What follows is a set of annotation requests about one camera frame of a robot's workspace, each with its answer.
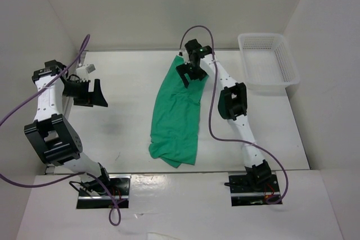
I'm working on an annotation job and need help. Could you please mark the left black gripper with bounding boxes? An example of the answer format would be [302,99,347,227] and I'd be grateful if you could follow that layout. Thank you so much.
[61,78,107,107]

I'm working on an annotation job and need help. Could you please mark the green tank top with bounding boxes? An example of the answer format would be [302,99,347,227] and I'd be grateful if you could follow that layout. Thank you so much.
[148,56,206,168]

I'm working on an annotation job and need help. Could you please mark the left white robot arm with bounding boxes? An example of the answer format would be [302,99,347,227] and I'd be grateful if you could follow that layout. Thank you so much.
[24,60,112,195]

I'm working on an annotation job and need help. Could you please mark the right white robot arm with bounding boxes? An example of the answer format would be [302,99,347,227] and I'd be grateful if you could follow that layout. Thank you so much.
[176,39,272,192]

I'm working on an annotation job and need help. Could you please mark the white plastic mesh basket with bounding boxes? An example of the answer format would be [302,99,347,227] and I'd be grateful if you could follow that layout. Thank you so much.
[237,33,300,91]

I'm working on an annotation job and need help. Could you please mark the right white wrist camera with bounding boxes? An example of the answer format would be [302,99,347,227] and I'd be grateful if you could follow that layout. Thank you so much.
[178,50,190,65]

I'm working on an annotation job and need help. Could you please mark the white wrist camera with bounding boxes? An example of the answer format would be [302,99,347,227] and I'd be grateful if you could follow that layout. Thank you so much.
[178,50,190,65]
[75,64,96,81]

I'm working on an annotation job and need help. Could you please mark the aluminium table edge rail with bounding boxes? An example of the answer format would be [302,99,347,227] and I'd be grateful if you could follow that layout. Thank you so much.
[46,52,86,170]

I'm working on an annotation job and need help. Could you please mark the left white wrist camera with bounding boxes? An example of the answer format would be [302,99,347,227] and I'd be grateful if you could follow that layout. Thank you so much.
[75,64,96,81]

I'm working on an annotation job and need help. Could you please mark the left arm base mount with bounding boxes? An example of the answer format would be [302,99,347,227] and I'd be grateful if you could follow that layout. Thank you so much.
[69,174,131,210]

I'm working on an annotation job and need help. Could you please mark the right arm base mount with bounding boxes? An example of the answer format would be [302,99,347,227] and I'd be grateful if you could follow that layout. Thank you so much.
[224,174,281,206]

